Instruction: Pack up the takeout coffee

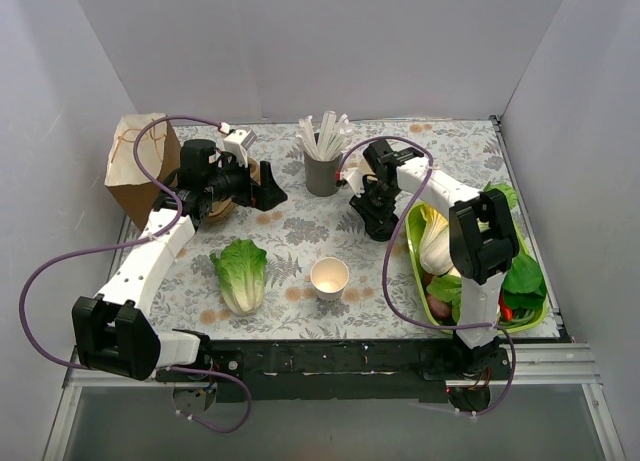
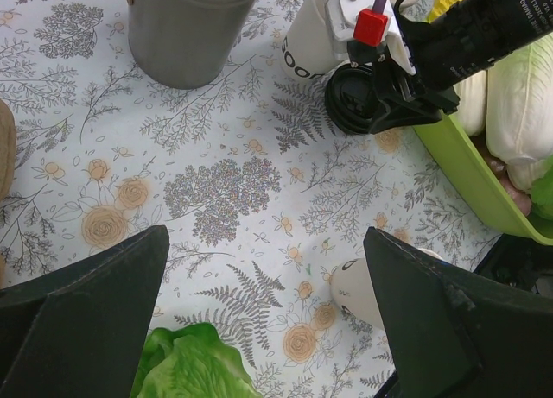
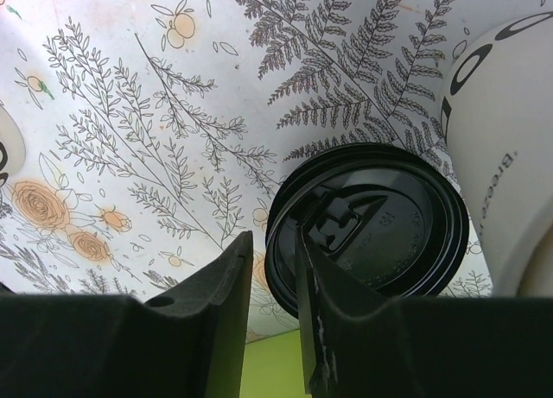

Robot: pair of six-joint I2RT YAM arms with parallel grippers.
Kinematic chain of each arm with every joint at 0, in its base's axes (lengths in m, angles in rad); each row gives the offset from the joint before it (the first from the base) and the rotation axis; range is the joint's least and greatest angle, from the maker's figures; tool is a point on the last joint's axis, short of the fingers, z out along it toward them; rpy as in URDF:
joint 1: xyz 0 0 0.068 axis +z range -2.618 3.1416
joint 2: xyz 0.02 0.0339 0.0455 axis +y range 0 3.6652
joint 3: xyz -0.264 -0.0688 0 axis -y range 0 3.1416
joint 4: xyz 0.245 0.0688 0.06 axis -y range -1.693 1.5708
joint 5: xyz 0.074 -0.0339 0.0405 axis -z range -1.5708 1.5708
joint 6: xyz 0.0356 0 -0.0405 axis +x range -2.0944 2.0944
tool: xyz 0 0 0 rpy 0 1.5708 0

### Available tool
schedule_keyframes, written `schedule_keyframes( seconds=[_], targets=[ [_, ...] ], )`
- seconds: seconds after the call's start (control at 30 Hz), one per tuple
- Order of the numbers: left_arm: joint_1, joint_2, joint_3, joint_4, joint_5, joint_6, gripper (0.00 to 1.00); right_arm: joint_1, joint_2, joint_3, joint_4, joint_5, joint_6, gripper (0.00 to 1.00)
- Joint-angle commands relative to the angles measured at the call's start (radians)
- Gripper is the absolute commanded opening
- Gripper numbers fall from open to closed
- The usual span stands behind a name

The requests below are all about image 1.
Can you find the white paper coffee cup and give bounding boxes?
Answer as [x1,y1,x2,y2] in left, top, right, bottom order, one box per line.
[310,257,349,301]

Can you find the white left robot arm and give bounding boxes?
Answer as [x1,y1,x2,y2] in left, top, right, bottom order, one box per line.
[72,129,287,381]

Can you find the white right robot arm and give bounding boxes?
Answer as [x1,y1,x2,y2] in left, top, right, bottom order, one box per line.
[336,136,520,379]

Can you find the brown pulp cup carrier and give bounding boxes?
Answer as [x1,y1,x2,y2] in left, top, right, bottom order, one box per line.
[204,158,260,224]

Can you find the stack of paper cups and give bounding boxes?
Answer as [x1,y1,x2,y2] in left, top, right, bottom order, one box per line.
[357,159,377,179]

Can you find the grey straw holder cup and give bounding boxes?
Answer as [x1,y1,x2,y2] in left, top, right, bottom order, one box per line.
[304,153,342,197]

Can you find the yellow napa cabbage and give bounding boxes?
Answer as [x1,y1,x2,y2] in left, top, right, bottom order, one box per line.
[419,204,453,276]

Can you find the white wrapped straw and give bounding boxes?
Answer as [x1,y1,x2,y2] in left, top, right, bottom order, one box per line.
[318,111,336,161]
[325,113,352,160]
[297,116,320,161]

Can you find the brown paper bag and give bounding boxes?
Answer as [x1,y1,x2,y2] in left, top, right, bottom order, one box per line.
[103,112,197,231]

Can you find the green napa cabbage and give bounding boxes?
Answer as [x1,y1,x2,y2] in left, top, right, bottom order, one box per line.
[210,239,267,316]

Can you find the floral table mat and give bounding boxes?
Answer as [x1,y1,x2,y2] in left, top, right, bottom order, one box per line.
[148,124,501,340]

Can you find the purple red onion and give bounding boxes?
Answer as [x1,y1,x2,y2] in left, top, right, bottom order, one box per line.
[427,295,452,319]

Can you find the green leafy vegetable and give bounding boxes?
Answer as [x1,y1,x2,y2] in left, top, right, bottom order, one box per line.
[427,180,549,327]

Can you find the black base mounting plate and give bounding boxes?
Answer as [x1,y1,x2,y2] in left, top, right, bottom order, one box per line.
[154,338,514,405]

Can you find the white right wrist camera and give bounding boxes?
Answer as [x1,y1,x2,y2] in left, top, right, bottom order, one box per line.
[336,167,372,197]

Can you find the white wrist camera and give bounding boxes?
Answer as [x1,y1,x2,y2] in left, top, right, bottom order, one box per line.
[222,129,257,167]
[336,167,372,197]

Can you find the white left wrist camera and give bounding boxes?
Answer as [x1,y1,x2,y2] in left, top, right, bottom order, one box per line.
[222,129,257,167]

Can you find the aluminium frame rail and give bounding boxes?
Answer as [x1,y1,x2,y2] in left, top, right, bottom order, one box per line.
[45,343,625,460]

